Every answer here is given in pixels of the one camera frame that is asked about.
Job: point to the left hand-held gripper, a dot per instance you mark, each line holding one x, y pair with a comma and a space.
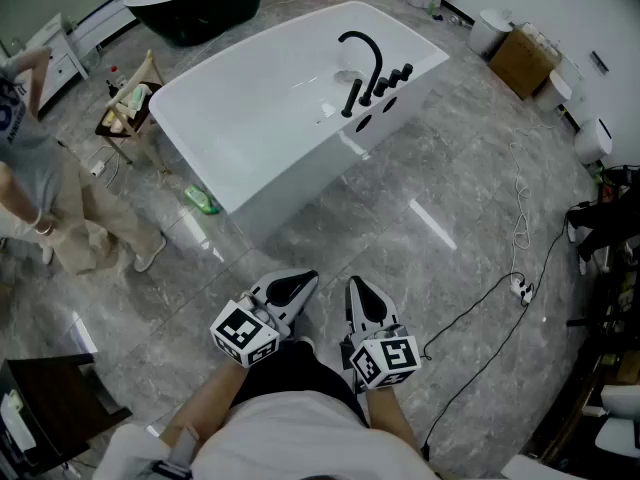
240, 330

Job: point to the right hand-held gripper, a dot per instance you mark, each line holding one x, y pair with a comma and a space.
387, 363

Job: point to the person's left forearm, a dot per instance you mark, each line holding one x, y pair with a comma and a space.
210, 398

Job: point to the person's right forearm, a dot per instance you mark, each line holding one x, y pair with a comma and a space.
395, 418

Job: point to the white bathtub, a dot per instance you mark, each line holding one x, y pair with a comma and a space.
250, 118

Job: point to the dark green bathtub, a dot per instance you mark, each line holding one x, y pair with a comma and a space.
200, 8

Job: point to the person's black trousers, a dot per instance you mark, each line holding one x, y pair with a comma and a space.
300, 373

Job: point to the green plastic bottle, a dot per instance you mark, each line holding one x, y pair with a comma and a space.
201, 200

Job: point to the person's white shirt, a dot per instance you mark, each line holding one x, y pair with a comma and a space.
300, 443

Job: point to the white power strip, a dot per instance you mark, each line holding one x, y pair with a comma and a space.
521, 289
97, 168

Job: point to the black faucet knob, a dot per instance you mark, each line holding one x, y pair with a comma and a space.
395, 78
381, 86
407, 69

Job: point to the small wooden rack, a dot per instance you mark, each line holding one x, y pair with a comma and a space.
135, 113

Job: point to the black gooseneck faucet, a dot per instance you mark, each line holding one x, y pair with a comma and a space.
376, 63

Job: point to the cluttered dark workbench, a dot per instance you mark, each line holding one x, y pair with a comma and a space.
620, 293

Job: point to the dark wooden table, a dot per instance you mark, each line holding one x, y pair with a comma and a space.
55, 403

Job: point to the white ceramic fixture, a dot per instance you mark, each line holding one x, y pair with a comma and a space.
620, 418

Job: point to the white smart toilet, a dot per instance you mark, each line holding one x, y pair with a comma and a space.
552, 90
592, 140
487, 33

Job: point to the tall cardboard box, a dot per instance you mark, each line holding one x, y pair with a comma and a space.
522, 60

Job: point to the metal pipe piece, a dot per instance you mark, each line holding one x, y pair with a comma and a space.
458, 21

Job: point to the small green bottle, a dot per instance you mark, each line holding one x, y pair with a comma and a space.
433, 7

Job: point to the white cabinet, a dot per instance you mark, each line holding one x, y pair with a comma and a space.
57, 63

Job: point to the black wall fixture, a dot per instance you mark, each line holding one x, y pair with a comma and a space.
600, 61

